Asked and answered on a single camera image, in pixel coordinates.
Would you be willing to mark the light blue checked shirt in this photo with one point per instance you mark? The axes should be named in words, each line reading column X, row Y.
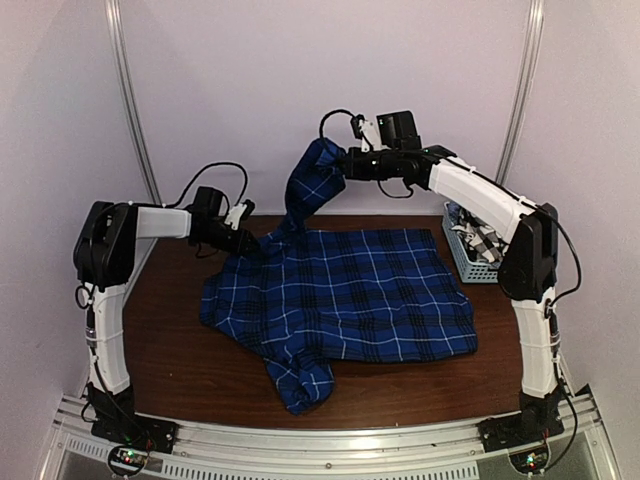
column 455, row 212

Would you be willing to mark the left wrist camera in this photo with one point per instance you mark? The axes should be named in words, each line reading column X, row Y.
column 239, row 213

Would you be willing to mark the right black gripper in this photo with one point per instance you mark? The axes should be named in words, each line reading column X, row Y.
column 356, row 170

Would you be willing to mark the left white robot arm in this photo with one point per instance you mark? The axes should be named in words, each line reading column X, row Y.
column 104, row 257

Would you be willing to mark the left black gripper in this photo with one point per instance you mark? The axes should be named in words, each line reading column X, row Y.
column 239, row 245

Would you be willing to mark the black white checked shirt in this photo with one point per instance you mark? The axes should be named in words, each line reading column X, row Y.
column 480, row 241

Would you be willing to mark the right circuit board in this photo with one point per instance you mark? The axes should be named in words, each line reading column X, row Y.
column 530, row 461

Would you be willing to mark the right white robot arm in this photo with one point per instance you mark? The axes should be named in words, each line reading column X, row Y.
column 391, row 149

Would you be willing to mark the circuit board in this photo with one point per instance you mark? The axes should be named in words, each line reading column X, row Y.
column 530, row 461
column 123, row 460

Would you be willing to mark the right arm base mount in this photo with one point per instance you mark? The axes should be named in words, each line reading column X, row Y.
column 537, row 419

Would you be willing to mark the aluminium frame post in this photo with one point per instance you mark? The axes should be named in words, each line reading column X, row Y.
column 133, row 119
column 529, row 61

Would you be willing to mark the blue plaid long sleeve shirt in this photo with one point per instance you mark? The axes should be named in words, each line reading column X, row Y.
column 308, row 297

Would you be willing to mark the front aluminium rail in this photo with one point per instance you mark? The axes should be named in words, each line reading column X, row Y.
column 449, row 450

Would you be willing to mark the right aluminium frame post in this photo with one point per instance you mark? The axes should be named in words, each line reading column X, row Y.
column 529, row 61

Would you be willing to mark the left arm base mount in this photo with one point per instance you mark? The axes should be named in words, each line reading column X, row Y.
column 117, row 421

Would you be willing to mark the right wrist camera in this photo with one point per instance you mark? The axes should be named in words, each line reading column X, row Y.
column 367, row 132

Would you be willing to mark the light blue perforated basket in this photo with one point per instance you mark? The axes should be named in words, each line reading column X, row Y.
column 469, row 271

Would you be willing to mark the left circuit board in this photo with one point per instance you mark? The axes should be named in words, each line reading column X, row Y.
column 123, row 460

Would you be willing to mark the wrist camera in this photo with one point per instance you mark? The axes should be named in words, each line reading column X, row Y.
column 367, row 132
column 239, row 213

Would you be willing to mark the left aluminium frame post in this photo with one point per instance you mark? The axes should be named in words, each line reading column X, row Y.
column 133, row 119

